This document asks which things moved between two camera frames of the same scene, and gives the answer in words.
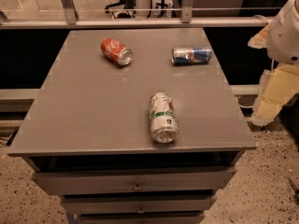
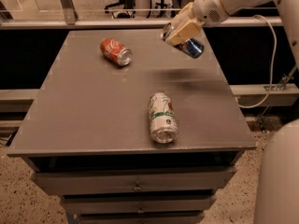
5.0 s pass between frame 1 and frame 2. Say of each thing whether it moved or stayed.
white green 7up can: stayed
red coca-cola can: stayed
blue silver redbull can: moved
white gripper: moved
